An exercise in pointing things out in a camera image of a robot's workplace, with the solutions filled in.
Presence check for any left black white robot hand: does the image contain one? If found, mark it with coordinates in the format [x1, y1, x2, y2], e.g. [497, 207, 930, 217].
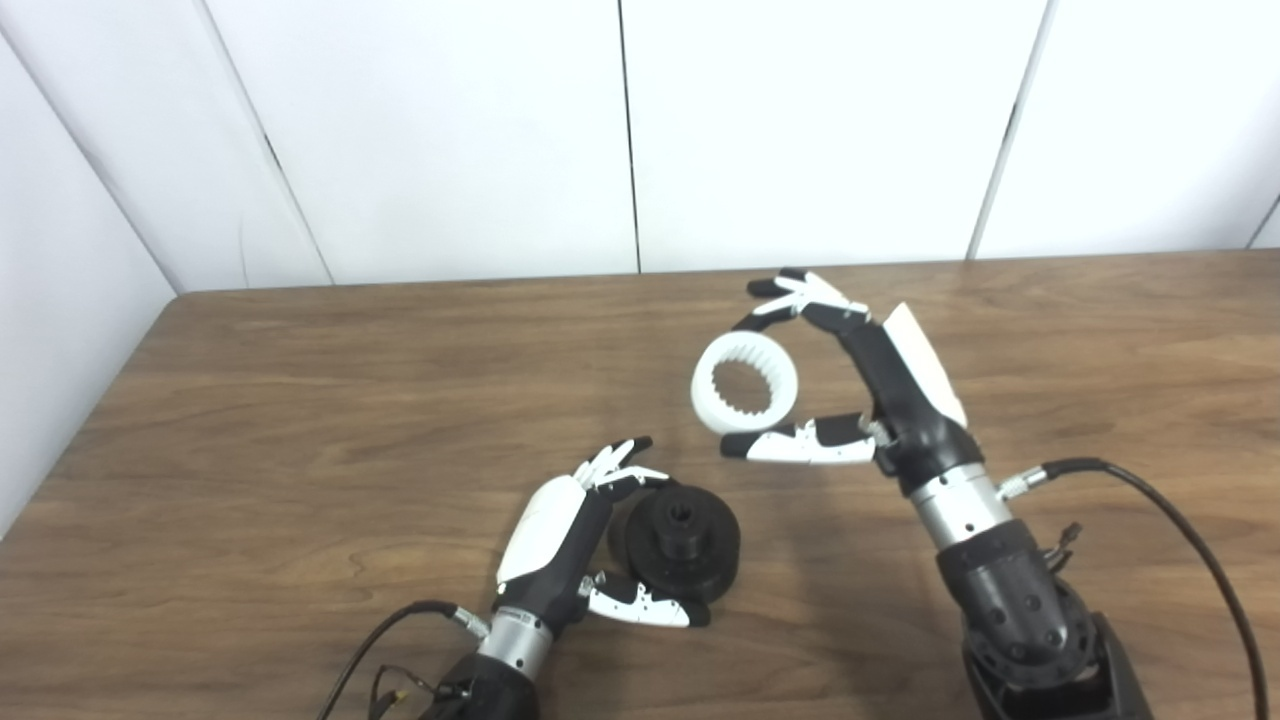
[494, 436, 711, 641]

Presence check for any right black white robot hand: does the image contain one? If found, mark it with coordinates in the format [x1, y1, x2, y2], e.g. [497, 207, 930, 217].
[720, 268, 986, 498]

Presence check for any round black plastic part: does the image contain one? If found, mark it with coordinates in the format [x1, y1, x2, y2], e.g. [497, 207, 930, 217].
[608, 481, 743, 606]

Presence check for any white toothed plastic ring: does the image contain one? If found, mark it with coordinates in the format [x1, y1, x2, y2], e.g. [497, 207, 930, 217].
[690, 331, 800, 435]

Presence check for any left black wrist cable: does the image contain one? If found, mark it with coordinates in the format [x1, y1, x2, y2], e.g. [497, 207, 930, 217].
[318, 600, 491, 720]

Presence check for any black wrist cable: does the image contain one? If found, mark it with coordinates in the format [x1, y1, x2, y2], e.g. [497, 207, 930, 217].
[318, 600, 491, 720]
[997, 457, 1271, 720]

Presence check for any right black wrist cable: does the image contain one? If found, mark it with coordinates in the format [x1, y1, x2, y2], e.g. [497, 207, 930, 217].
[997, 457, 1271, 720]

